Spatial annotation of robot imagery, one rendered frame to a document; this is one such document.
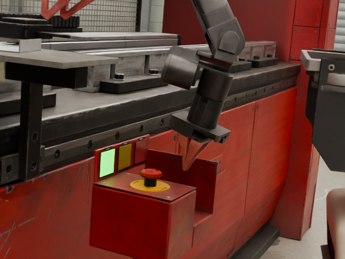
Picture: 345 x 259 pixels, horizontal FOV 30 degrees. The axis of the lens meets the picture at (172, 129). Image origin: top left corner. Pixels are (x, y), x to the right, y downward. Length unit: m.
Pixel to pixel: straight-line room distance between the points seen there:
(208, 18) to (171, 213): 0.35
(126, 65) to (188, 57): 0.58
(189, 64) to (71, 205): 0.41
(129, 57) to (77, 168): 0.49
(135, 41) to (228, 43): 1.20
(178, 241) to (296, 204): 2.16
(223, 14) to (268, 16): 2.03
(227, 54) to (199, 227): 0.33
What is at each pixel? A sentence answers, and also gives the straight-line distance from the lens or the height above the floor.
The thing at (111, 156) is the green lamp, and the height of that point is 0.82.
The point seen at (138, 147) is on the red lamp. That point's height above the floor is 0.82.
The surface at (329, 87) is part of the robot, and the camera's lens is 0.93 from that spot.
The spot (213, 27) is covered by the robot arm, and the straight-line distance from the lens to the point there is 1.17.
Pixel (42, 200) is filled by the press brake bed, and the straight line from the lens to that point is 1.27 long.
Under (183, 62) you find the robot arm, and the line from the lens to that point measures 1.16.
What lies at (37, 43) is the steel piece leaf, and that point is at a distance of 1.19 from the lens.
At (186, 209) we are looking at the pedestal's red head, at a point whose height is 0.75.
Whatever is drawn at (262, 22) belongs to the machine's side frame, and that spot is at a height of 1.05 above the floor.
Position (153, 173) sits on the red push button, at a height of 0.81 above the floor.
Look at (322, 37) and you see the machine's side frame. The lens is 3.14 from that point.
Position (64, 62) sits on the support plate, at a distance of 1.02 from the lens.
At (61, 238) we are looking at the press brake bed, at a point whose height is 0.61.
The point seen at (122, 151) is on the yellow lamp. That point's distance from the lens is 1.22.
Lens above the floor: 1.10
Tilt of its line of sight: 11 degrees down
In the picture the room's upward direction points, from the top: 5 degrees clockwise
